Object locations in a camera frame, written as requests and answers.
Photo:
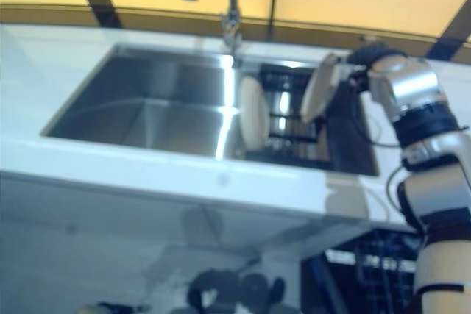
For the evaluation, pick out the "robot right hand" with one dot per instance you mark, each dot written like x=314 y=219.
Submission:
x=362 y=56

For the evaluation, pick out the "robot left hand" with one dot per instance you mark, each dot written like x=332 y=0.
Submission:
x=106 y=309

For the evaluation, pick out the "beige round plate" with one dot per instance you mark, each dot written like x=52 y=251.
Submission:
x=254 y=111
x=318 y=89

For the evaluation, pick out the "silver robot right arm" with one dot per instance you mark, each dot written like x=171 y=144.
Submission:
x=412 y=82

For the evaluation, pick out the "black built-in dishwasher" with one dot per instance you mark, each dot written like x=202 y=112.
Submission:
x=316 y=284

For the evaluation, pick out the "white cabinet door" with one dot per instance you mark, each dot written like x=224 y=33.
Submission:
x=279 y=255
x=92 y=240

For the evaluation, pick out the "robot left leg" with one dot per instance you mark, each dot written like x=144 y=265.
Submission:
x=213 y=292

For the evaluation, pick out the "robot leg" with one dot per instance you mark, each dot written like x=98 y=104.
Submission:
x=213 y=292
x=263 y=292

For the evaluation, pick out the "black sink drying rack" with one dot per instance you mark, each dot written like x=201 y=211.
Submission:
x=287 y=137

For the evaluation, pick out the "chrome gooseneck kitchen faucet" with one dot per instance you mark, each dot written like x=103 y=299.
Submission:
x=232 y=5

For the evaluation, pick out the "robot right leg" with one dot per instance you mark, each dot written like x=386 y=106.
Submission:
x=263 y=292

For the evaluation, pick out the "stainless steel sink basin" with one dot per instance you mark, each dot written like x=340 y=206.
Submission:
x=147 y=108

